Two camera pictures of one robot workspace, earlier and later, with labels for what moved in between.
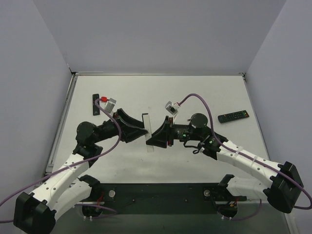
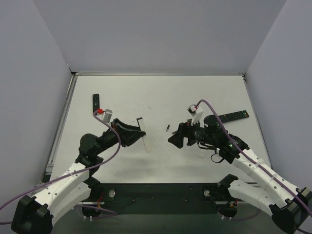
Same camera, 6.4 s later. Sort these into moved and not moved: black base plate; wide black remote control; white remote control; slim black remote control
Moved: white remote control
Not moved: black base plate; slim black remote control; wide black remote control
